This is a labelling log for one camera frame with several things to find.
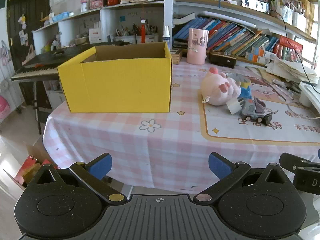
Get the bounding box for white paper bags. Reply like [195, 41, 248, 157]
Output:
[276, 4, 304, 27]

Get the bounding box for blue toy figure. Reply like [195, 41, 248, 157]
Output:
[232, 77, 253, 99]

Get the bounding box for cartoon desk mat orange border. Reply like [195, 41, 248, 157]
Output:
[199, 89, 320, 147]

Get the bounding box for white shelf unit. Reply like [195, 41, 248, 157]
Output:
[32, 0, 165, 55]

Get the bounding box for yellow cardboard box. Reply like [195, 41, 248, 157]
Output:
[57, 42, 173, 113]

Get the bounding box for pink plush pig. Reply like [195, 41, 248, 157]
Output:
[201, 67, 242, 106]

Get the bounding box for pile of papers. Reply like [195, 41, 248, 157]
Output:
[265, 57, 318, 85]

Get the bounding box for pink humidifier with cartoon stickers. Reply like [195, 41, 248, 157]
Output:
[186, 28, 209, 65]

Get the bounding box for smartphone with lit screen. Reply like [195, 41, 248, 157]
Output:
[241, 0, 270, 14]

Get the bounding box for pink checkered desktop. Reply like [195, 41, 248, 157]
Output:
[42, 55, 320, 195]

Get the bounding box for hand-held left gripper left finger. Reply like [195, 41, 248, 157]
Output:
[25, 153, 127, 204]

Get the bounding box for row of thin colourful books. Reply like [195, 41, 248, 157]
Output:
[172, 17, 279, 57]

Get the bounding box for cardboard and red floor boxes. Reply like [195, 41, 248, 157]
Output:
[2, 140, 59, 188]

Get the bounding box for black keyboard stand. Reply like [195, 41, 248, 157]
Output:
[19, 80, 53, 135]

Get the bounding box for black electric keyboard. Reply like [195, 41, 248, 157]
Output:
[11, 45, 95, 82]

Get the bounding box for white carton with red print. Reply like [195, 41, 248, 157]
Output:
[89, 27, 102, 43]

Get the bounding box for blue tissue pack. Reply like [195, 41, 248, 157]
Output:
[52, 12, 70, 22]

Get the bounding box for grey toy truck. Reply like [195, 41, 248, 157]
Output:
[240, 97, 279, 125]

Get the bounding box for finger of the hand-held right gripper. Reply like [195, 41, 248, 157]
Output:
[279, 152, 320, 173]

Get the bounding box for white blue orange carton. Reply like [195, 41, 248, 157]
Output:
[245, 52, 269, 65]
[251, 47, 275, 58]

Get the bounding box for wooden chessboard box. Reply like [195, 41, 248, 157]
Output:
[170, 48, 183, 65]

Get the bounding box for red stationery packs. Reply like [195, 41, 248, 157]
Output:
[274, 35, 303, 62]

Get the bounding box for black cable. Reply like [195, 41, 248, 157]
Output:
[270, 2, 316, 85]

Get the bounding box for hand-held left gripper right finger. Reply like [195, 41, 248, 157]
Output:
[192, 152, 295, 204]

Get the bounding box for white and blue spray bottle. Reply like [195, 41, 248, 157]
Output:
[162, 26, 172, 53]

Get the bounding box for white pen holder with pens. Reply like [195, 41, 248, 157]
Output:
[115, 24, 137, 44]
[136, 22, 159, 43]

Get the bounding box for white wall bookshelf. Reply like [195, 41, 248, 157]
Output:
[164, 0, 320, 45]

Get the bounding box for brown and black desk device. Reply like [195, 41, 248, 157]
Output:
[209, 50, 237, 68]

